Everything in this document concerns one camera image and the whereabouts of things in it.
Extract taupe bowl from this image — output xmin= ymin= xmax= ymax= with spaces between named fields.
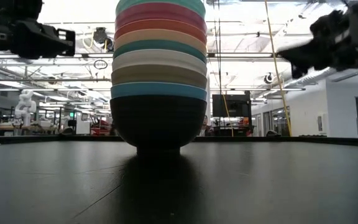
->
xmin=111 ymin=64 xmax=208 ymax=90

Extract thin yellow cable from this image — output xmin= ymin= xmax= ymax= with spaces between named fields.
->
xmin=221 ymin=93 xmax=234 ymax=138

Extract hanging ceiling camera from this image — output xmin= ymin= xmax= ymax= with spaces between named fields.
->
xmin=91 ymin=26 xmax=115 ymax=53

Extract white cabinet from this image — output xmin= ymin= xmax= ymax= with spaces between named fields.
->
xmin=75 ymin=111 xmax=91 ymax=136

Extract dark green bowl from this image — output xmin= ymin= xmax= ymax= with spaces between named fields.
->
xmin=112 ymin=39 xmax=208 ymax=65

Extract peach orange bowl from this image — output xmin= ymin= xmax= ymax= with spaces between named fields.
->
xmin=113 ymin=29 xmax=208 ymax=56

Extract magenta bowl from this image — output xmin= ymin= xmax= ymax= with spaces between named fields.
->
xmin=115 ymin=2 xmax=207 ymax=32

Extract person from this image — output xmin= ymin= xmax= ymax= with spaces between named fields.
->
xmin=201 ymin=114 xmax=214 ymax=137

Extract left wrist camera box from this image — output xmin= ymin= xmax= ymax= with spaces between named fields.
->
xmin=0 ymin=0 xmax=43 ymax=19

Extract black monitor screen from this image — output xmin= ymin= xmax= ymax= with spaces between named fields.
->
xmin=212 ymin=93 xmax=252 ymax=118

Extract black bowl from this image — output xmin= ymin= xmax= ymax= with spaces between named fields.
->
xmin=109 ymin=95 xmax=208 ymax=155

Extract red bowl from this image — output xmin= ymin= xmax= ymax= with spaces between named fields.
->
xmin=114 ymin=18 xmax=208 ymax=44

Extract red tool cart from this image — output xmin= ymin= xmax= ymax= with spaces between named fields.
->
xmin=90 ymin=115 xmax=111 ymax=136

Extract black hanging cables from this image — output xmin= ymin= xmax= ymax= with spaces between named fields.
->
xmin=211 ymin=0 xmax=223 ymax=94

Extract white wall box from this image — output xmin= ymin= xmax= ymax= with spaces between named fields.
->
xmin=317 ymin=113 xmax=329 ymax=133

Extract thick yellow cable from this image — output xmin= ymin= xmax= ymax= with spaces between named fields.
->
xmin=264 ymin=0 xmax=293 ymax=138

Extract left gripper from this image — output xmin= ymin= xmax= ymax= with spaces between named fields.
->
xmin=0 ymin=17 xmax=76 ymax=60

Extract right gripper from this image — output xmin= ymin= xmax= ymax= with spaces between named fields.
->
xmin=277 ymin=9 xmax=358 ymax=79

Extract wooden workbench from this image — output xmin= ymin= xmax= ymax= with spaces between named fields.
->
xmin=0 ymin=124 xmax=58 ymax=131

